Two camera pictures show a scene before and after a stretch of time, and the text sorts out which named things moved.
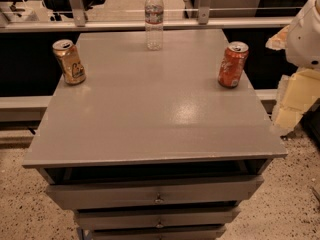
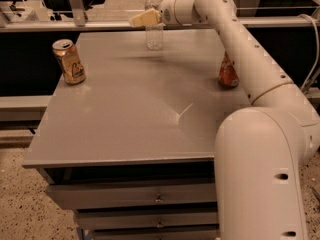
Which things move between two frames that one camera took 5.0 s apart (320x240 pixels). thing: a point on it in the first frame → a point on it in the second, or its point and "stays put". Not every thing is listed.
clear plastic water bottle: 154,20 stays put
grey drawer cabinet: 151,146 stays put
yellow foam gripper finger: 279,40 → 179,9
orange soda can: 232,64 stays put
